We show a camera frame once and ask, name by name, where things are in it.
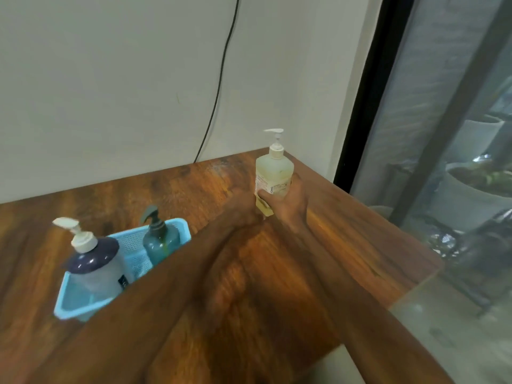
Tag person's right hand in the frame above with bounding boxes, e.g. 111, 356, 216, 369
258, 171, 309, 232

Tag person's left hand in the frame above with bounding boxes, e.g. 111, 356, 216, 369
224, 188, 265, 230

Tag yellow pump soap bottle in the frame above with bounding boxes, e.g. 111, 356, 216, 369
254, 129, 295, 217

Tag person's left forearm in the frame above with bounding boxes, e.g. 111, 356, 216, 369
32, 222, 265, 384

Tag person's right forearm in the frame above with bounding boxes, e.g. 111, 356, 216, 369
276, 220, 454, 384

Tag teal pump bottle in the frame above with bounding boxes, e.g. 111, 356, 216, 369
140, 205, 181, 266

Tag light blue plastic basket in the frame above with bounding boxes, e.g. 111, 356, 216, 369
54, 218, 192, 321

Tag dark blue pump bottle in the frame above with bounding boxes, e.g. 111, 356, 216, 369
52, 217, 134, 300

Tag white plant pot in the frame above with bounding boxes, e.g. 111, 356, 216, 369
432, 162, 512, 232

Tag black cable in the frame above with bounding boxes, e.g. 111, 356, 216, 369
194, 0, 241, 163

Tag black window frame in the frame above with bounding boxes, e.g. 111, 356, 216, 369
333, 0, 512, 228

